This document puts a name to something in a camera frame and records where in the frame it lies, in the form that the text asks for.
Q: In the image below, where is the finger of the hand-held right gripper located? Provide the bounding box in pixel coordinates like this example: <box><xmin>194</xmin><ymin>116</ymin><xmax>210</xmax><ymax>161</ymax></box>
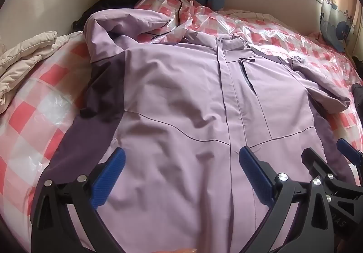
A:
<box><xmin>301</xmin><ymin>148</ymin><xmax>345</xmax><ymax>185</ymax></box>
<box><xmin>337</xmin><ymin>139</ymin><xmax>363</xmax><ymax>174</ymax></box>

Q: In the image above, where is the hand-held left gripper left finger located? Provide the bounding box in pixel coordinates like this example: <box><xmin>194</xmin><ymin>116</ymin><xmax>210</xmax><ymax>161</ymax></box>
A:
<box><xmin>31</xmin><ymin>147</ymin><xmax>126</xmax><ymax>253</ymax></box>

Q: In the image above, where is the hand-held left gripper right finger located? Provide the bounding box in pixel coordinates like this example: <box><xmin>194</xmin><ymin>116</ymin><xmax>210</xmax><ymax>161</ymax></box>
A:
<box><xmin>239</xmin><ymin>146</ymin><xmax>335</xmax><ymax>253</ymax></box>

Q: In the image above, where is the purple jacket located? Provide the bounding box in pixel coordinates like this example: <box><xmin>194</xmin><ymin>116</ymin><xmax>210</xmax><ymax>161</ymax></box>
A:
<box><xmin>32</xmin><ymin>9</ymin><xmax>352</xmax><ymax>253</ymax></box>

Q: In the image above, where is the dark cloth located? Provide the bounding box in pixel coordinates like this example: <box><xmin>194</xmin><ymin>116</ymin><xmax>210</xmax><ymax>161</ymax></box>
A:
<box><xmin>351</xmin><ymin>83</ymin><xmax>363</xmax><ymax>113</ymax></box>

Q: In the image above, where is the whale print curtain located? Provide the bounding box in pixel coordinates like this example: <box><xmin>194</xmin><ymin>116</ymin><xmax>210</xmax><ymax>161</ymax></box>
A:
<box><xmin>319</xmin><ymin>0</ymin><xmax>363</xmax><ymax>53</ymax></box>

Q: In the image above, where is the beige quilt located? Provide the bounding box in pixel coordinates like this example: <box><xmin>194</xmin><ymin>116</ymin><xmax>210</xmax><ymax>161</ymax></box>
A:
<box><xmin>0</xmin><ymin>31</ymin><xmax>70</xmax><ymax>114</ymax></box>

